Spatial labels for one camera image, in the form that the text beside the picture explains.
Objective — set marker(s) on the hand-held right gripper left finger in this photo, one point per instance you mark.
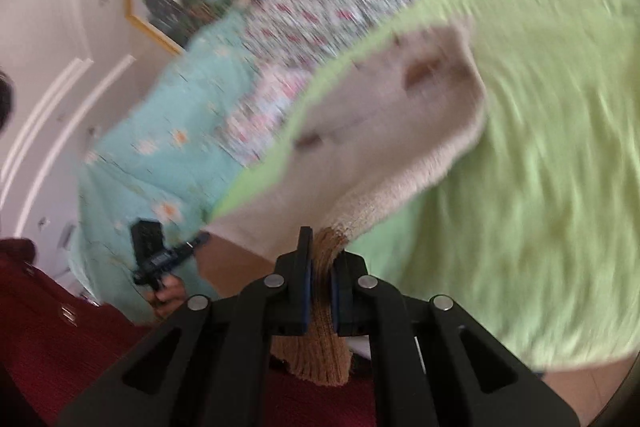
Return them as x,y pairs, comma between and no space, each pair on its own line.
305,292

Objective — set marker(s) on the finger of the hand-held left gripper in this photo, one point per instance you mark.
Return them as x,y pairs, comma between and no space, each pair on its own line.
200,240

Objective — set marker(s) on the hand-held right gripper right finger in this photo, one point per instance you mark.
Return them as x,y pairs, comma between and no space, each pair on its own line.
335,302

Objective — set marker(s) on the cream knit sweater brown trim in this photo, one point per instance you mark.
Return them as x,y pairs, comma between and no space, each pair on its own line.
375,132

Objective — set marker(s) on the person's left hand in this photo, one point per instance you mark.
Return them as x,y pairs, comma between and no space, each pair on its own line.
169,297

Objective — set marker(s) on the light blue daisy quilt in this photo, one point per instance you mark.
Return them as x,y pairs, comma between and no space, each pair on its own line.
165,147

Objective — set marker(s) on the dark object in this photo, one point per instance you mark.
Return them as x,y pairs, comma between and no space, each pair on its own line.
5,104

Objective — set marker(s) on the light green fleece blanket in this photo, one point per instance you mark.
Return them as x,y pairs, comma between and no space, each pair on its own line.
550,157

